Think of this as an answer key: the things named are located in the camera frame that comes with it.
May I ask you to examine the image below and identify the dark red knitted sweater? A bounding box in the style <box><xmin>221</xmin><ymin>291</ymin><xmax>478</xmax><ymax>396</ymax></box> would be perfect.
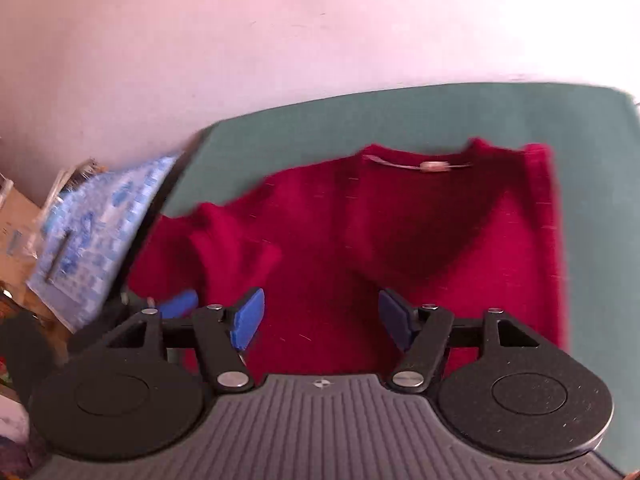
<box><xmin>127</xmin><ymin>137</ymin><xmax>568</xmax><ymax>377</ymax></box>

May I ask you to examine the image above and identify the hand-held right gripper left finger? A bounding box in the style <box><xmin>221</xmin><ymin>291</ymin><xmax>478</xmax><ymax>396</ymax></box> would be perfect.
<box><xmin>106</xmin><ymin>287</ymin><xmax>266</xmax><ymax>394</ymax></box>

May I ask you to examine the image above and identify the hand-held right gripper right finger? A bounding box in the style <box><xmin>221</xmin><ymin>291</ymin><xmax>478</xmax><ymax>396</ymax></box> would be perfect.
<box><xmin>377</xmin><ymin>287</ymin><xmax>541</xmax><ymax>394</ymax></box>

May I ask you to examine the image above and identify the green table cloth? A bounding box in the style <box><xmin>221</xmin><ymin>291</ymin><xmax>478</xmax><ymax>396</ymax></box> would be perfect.
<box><xmin>160</xmin><ymin>82</ymin><xmax>640</xmax><ymax>476</ymax></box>

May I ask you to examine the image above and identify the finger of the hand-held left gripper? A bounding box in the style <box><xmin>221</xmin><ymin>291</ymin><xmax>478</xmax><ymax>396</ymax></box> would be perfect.
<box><xmin>158</xmin><ymin>289</ymin><xmax>199</xmax><ymax>320</ymax></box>

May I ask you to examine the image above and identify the cardboard box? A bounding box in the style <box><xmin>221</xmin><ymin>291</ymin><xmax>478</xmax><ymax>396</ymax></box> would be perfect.
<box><xmin>0</xmin><ymin>180</ymin><xmax>56</xmax><ymax>311</ymax></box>

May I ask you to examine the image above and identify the blue white patterned cloth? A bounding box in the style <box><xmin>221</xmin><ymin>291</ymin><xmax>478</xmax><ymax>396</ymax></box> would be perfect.
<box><xmin>27</xmin><ymin>155</ymin><xmax>182</xmax><ymax>334</ymax></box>

